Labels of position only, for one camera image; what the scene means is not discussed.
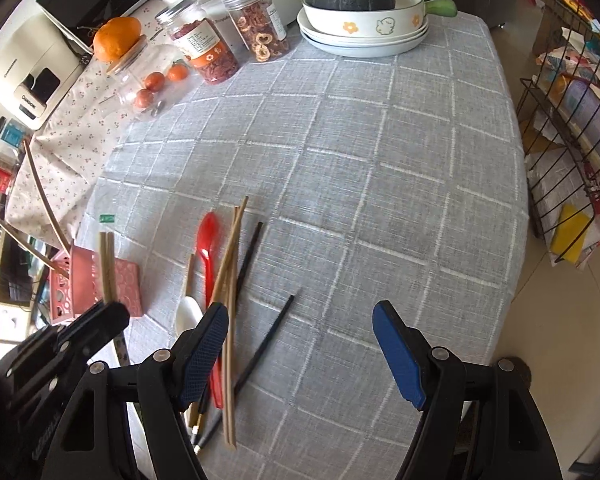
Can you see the white countertop appliance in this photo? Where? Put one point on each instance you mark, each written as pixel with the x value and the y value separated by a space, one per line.
pixel 25 70

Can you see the jar of dried fruit rings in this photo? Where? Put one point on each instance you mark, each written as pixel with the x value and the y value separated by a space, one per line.
pixel 260 25

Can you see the grey checked tablecloth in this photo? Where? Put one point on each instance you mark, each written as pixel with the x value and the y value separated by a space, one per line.
pixel 355 185

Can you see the white plate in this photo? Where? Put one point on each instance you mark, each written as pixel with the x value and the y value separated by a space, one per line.
pixel 360 40
pixel 360 47
pixel 360 53

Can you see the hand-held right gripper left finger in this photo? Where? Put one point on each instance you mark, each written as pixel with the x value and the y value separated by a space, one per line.
pixel 205 355

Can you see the teal box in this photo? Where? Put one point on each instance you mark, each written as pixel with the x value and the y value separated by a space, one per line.
pixel 11 136

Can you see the cardboard box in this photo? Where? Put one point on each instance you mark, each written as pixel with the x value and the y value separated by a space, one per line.
pixel 547 25

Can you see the red plastic spoon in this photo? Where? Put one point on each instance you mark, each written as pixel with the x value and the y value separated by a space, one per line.
pixel 209 245

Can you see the pink perforated utensil holder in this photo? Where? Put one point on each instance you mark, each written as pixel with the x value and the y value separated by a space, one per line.
pixel 80 285

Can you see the jar of red dried berries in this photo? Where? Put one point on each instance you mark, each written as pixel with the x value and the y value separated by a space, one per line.
pixel 205 45

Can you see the large orange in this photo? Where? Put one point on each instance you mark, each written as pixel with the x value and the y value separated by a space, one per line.
pixel 116 37

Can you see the white spoon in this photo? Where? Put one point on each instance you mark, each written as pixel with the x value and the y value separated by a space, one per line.
pixel 189 315

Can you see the yellow paper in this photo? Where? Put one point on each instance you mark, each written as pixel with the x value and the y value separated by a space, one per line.
pixel 570 235

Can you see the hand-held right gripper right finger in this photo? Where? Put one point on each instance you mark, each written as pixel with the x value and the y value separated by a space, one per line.
pixel 397 355

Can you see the white floral cloth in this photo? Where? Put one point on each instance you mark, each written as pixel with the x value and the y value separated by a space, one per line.
pixel 75 130

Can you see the black chopstick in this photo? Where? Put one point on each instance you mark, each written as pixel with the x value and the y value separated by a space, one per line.
pixel 250 260
pixel 270 332

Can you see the small tangerine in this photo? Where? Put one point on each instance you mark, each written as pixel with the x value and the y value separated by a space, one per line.
pixel 144 98
pixel 155 81
pixel 178 72

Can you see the red box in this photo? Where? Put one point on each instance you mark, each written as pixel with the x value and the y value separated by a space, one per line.
pixel 1 179

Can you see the purple roll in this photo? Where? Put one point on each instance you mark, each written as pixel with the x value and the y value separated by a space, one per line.
pixel 592 115

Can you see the brown chopstick with metal tip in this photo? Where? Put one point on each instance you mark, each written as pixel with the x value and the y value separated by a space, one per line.
pixel 190 272

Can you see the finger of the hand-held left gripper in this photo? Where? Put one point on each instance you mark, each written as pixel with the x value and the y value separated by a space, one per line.
pixel 77 325
pixel 115 317

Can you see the glass jar with wooden lid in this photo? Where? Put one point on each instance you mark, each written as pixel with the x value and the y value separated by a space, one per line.
pixel 130 85

